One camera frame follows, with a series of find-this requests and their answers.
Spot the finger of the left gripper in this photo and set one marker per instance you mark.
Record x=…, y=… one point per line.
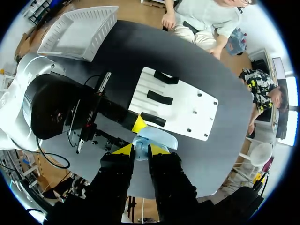
x=105, y=140
x=122, y=116

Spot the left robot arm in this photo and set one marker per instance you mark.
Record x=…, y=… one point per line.
x=25, y=77

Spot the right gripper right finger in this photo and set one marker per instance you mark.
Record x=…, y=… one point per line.
x=166, y=168

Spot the person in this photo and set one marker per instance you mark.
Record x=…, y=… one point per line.
x=206, y=21
x=262, y=93

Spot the grey slotted basket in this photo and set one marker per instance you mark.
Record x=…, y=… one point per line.
x=77, y=35

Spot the light blue earbud case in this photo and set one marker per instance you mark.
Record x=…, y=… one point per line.
x=154, y=139

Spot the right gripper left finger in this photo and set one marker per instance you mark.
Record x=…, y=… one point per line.
x=117, y=168

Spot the white plate with black stands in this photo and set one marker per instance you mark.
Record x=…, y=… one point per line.
x=178, y=107

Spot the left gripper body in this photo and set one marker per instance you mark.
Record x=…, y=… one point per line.
x=54, y=105

